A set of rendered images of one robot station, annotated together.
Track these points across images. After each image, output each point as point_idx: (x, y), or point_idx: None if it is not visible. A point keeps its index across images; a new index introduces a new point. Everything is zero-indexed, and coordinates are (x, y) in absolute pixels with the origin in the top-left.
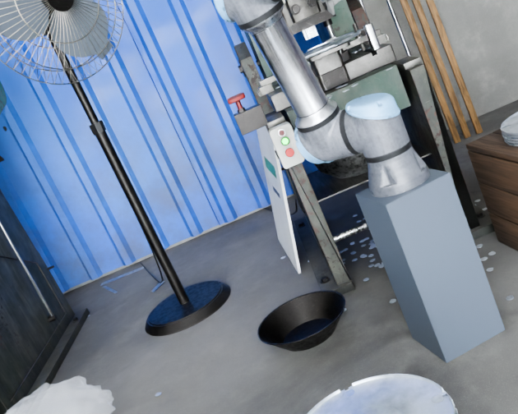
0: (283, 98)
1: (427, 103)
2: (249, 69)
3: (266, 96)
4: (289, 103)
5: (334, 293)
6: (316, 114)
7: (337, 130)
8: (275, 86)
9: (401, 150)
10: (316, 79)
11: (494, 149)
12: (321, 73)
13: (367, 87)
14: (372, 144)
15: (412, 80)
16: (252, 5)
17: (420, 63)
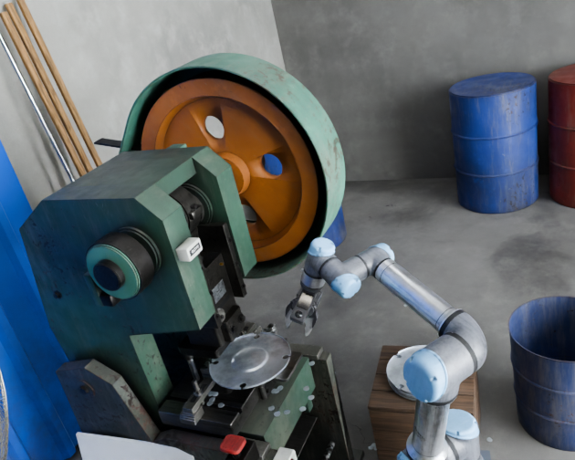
0: (238, 420)
1: (333, 381)
2: (123, 391)
3: (165, 417)
4: (242, 423)
5: None
6: (444, 448)
7: (452, 454)
8: (178, 403)
9: None
10: (255, 390)
11: (407, 406)
12: (264, 383)
13: (297, 384)
14: (473, 454)
15: (325, 367)
16: (459, 384)
17: (322, 351)
